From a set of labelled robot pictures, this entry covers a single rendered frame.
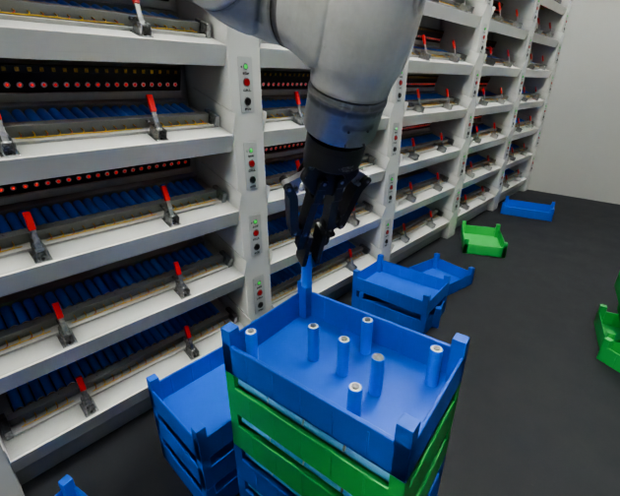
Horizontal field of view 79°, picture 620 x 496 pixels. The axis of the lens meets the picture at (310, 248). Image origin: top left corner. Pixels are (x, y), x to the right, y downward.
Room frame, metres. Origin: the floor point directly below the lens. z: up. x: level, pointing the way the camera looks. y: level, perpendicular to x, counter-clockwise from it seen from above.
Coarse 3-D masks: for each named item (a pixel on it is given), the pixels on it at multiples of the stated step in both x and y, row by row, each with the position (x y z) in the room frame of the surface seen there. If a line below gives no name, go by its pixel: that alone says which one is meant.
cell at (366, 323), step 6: (366, 318) 0.50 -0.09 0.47; (366, 324) 0.49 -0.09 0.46; (372, 324) 0.49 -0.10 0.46; (366, 330) 0.49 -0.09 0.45; (372, 330) 0.49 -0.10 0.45; (360, 336) 0.50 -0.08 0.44; (366, 336) 0.49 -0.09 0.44; (360, 342) 0.49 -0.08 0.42; (366, 342) 0.49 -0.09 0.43; (360, 348) 0.49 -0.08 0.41; (366, 348) 0.49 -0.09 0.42; (366, 354) 0.49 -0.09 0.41
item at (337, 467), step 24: (240, 408) 0.44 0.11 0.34; (264, 408) 0.41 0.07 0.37; (264, 432) 0.41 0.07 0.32; (288, 432) 0.38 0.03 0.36; (312, 456) 0.35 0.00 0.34; (336, 456) 0.33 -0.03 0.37; (432, 456) 0.36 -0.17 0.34; (336, 480) 0.33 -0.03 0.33; (360, 480) 0.31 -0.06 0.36; (384, 480) 0.33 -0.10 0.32; (408, 480) 0.28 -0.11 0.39
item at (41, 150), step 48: (0, 96) 0.78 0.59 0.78; (48, 96) 0.83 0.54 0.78; (96, 96) 0.90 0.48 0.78; (144, 96) 0.98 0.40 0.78; (192, 96) 1.07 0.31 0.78; (0, 144) 0.63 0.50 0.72; (48, 144) 0.71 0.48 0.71; (96, 144) 0.75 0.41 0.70; (144, 144) 0.79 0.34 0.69; (192, 144) 0.88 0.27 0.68
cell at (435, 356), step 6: (432, 348) 0.43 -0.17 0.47; (438, 348) 0.42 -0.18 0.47; (432, 354) 0.42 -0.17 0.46; (438, 354) 0.42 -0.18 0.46; (432, 360) 0.42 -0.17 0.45; (438, 360) 0.42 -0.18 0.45; (432, 366) 0.42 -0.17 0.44; (438, 366) 0.42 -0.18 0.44; (426, 372) 0.43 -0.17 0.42; (432, 372) 0.42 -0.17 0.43; (438, 372) 0.42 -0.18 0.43; (426, 378) 0.42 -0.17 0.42; (432, 378) 0.42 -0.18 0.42; (438, 378) 0.42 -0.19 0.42; (426, 384) 0.42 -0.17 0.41; (432, 384) 0.42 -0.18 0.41
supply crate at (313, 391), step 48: (240, 336) 0.48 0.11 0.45; (288, 336) 0.54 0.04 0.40; (336, 336) 0.54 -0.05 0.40; (384, 336) 0.51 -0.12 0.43; (288, 384) 0.38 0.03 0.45; (336, 384) 0.42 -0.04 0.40; (384, 384) 0.42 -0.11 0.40; (336, 432) 0.33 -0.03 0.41; (384, 432) 0.30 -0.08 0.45; (432, 432) 0.34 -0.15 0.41
